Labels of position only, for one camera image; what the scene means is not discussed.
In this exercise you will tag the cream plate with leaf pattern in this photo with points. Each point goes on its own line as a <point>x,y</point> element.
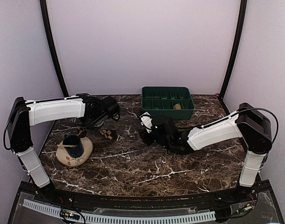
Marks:
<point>64,158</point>

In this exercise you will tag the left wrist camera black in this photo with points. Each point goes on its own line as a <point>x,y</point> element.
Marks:
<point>111,106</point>

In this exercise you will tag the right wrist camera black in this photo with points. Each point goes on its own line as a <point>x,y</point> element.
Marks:
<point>164,122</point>

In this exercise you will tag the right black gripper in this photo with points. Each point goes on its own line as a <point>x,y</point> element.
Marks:
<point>146,139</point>

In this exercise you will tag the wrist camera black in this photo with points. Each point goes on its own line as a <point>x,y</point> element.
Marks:
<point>111,106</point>
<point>164,122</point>

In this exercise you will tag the white slotted cable duct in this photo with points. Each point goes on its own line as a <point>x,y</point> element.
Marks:
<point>110,216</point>

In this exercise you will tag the brown argyle sock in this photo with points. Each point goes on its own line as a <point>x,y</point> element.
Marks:
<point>108,134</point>

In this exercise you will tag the right black frame post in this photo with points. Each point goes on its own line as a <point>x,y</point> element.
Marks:
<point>235,47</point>

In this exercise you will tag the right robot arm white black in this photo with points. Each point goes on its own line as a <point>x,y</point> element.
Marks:
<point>247,123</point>

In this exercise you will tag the tan brown sock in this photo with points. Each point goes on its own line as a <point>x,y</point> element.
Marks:
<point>177,106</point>

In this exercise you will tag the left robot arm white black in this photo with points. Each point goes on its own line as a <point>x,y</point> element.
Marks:
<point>27,114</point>

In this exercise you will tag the black frame post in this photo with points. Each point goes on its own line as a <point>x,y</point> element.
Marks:
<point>235,47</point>
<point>52,47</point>

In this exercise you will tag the left black frame post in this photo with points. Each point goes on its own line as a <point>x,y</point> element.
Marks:
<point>52,47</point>

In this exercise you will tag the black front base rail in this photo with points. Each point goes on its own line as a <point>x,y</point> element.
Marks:
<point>262,193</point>

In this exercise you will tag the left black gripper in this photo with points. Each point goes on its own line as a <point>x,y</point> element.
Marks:
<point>82,119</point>

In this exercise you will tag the green divided plastic tray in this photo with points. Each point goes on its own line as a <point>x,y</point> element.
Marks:
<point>158,100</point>

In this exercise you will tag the dark blue ceramic cup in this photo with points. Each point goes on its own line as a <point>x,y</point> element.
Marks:
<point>73,145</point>

